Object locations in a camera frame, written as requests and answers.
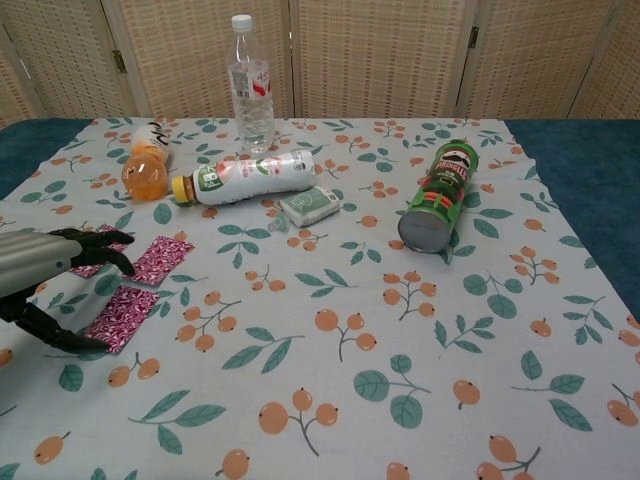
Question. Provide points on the white yellow-capped drink bottle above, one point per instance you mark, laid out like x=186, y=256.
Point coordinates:
x=255, y=175

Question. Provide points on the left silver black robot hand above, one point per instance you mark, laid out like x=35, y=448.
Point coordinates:
x=30, y=260

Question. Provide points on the floral print tablecloth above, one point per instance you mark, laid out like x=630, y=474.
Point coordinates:
x=350, y=350

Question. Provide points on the green white tissue pack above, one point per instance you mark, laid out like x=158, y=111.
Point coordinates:
x=310, y=205

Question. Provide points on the green Pringles can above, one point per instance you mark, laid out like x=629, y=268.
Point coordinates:
x=445, y=190

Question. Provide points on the brass screen hinge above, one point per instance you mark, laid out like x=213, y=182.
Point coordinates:
x=473, y=37
x=117, y=60

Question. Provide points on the pink patterned packet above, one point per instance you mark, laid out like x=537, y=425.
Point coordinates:
x=162, y=260
x=89, y=270
x=122, y=317

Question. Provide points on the clear water bottle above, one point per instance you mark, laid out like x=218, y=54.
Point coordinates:
x=250, y=100

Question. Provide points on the bamboo folding screen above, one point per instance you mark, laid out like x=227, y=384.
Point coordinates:
x=380, y=55

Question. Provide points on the orange juice bottle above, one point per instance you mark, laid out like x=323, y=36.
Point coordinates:
x=145, y=175

